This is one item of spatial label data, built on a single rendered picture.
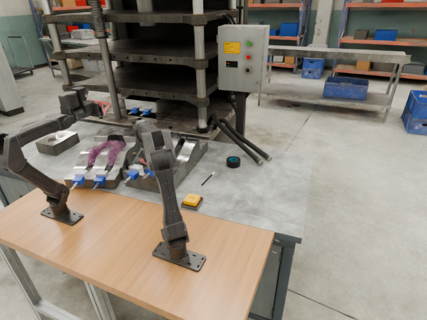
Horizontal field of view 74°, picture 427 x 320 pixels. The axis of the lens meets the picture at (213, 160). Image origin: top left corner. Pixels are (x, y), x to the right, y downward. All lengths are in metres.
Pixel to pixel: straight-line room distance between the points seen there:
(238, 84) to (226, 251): 1.18
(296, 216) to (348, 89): 3.62
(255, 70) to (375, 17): 5.79
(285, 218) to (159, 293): 0.60
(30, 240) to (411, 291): 2.15
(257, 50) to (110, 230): 1.32
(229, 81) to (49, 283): 1.81
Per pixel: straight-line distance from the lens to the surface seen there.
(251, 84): 1.93
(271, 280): 1.54
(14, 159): 1.20
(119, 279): 1.11
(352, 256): 2.36
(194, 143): 1.56
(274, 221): 1.26
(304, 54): 4.51
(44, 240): 1.37
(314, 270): 2.18
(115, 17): 2.26
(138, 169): 1.42
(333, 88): 4.76
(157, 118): 2.24
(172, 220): 1.00
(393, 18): 7.53
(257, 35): 1.87
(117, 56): 2.27
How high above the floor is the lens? 1.64
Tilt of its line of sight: 30 degrees down
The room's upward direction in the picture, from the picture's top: 1 degrees counter-clockwise
